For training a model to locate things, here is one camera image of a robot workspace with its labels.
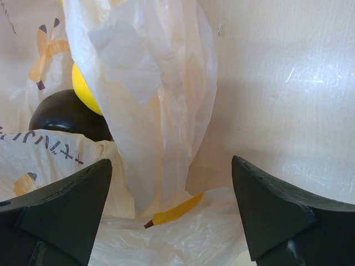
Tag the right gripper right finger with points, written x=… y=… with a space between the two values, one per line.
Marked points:
x=286 y=225

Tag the yellow lemon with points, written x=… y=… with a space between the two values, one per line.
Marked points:
x=82 y=90

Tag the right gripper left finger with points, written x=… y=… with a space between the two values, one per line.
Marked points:
x=56 y=224

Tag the translucent printed plastic bag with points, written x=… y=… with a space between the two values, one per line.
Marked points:
x=152 y=67

